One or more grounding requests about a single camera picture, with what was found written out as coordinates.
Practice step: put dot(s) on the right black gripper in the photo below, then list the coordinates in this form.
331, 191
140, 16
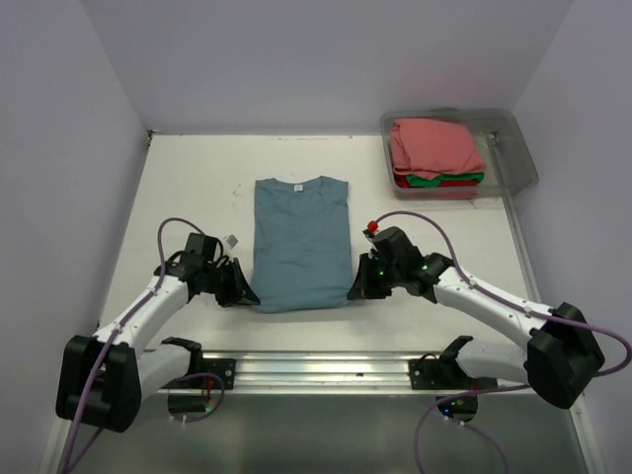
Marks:
363, 287

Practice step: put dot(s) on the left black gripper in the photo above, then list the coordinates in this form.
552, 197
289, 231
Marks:
239, 290

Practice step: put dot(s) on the blue t-shirt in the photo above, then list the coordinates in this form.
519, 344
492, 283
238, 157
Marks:
302, 256

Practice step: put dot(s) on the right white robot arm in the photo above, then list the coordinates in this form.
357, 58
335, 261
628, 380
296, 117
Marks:
551, 350

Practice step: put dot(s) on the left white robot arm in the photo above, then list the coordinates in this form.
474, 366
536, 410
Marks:
105, 377

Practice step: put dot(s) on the folded red t-shirt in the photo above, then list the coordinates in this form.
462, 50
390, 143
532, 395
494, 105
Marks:
444, 186

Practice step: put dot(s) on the folded green t-shirt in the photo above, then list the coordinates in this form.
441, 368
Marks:
439, 179

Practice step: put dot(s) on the folded pink t-shirt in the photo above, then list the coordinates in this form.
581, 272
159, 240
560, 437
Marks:
429, 148

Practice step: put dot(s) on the clear plastic bin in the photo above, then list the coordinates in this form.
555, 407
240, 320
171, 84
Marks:
510, 168

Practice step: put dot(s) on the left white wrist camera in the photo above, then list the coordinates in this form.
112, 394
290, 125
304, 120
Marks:
231, 241

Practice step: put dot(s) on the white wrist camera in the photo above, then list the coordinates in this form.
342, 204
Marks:
231, 241
371, 230

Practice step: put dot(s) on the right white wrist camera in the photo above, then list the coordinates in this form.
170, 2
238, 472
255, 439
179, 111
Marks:
371, 230

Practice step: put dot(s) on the aluminium mounting rail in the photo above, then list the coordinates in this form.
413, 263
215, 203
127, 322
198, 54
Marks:
321, 370

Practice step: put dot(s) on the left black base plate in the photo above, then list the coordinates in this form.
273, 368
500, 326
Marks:
222, 372

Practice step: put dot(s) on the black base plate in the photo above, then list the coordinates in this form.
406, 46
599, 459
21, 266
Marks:
222, 372
428, 373

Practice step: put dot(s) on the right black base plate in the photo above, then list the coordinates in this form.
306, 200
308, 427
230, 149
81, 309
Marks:
428, 373

